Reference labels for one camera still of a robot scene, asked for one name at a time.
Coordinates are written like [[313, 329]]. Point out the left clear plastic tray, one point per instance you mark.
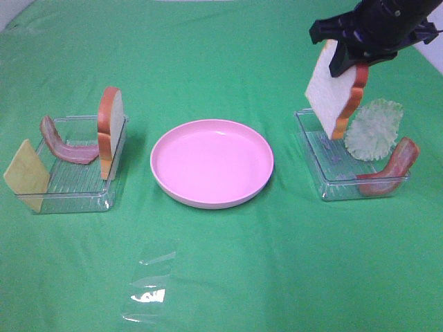
[[75, 188]]

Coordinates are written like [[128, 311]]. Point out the yellow cheese slice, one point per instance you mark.
[[26, 174]]

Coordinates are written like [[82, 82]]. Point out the right clear plastic tray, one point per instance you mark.
[[334, 171]]

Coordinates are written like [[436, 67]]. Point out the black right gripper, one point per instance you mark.
[[375, 31]]

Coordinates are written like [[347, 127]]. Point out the pink round plate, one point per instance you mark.
[[212, 164]]

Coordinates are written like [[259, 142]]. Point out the bacon strip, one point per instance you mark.
[[78, 154], [391, 171]]

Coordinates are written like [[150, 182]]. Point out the green tablecloth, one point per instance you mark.
[[285, 261]]

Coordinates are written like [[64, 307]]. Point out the clear plastic tray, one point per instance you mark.
[[334, 171], [75, 188]]

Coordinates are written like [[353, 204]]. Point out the clear plastic film sheet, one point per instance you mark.
[[146, 294]]

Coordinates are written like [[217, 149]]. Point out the toast bread slice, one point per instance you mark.
[[335, 99], [110, 121]]

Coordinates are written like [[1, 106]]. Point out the green lettuce leaf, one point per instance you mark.
[[373, 130]]

